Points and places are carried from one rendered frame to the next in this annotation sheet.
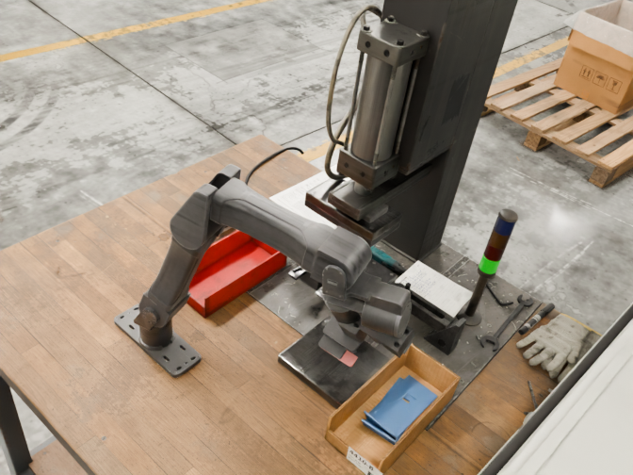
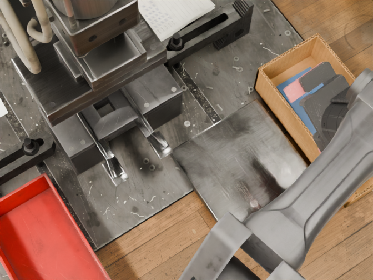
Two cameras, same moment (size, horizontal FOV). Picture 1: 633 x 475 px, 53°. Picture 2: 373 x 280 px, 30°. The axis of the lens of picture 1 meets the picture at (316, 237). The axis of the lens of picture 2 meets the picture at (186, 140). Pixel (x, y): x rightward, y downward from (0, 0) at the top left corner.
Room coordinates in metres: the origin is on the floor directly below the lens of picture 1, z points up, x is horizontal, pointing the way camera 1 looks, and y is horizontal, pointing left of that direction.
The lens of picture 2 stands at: (0.80, 0.31, 1.95)
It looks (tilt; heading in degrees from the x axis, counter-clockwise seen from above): 68 degrees down; 290
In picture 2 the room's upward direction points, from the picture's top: 1 degrees clockwise
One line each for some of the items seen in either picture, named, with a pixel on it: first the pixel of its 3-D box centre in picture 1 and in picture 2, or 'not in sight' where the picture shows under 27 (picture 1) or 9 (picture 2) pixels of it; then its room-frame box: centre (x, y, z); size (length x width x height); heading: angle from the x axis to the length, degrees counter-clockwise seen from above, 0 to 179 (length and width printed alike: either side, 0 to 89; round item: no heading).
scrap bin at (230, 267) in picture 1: (230, 267); (54, 266); (1.05, 0.18, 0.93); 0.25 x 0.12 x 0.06; 144
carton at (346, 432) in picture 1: (395, 410); (332, 119); (0.73, -0.20, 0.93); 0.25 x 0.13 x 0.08; 144
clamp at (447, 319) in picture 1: (418, 310); (197, 39); (0.98, -0.24, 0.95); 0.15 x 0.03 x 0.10; 54
